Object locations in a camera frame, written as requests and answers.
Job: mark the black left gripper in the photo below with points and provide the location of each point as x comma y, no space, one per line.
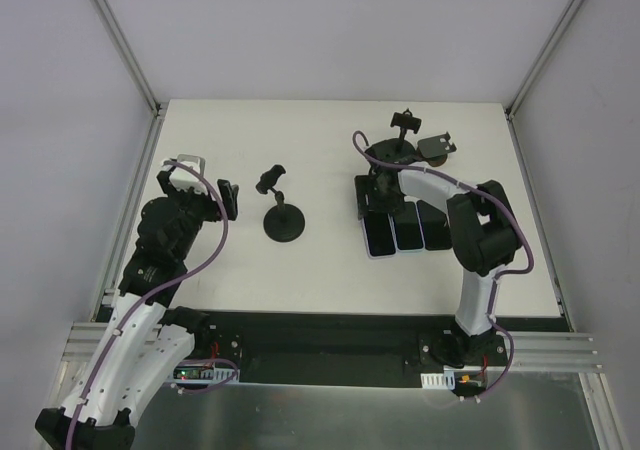
198,198

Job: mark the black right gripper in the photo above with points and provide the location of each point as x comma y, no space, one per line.
378,200

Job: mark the light blue smartphone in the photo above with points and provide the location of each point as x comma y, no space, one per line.
407,229

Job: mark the black clamp phone stand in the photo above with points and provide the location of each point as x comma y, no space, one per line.
398,150

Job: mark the lavender smartphone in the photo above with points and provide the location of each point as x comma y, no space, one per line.
378,235

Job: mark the black cased smartphone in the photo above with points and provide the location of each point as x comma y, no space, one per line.
434,227

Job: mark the brown base phone stand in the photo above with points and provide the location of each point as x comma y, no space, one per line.
435,150

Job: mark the black round base phone stand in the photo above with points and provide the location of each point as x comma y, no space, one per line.
284,222

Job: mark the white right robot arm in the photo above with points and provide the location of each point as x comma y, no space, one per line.
482,232

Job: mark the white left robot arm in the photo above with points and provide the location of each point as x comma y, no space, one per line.
146,338

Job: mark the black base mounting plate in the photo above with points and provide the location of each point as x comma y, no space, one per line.
326,349

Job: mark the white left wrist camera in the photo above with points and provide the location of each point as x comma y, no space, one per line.
184,181

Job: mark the aluminium frame post left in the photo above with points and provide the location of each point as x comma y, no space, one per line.
127,56

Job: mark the aluminium frame post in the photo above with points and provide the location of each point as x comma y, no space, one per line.
127,56
552,42

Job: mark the aluminium frame post right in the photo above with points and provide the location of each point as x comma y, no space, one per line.
552,42

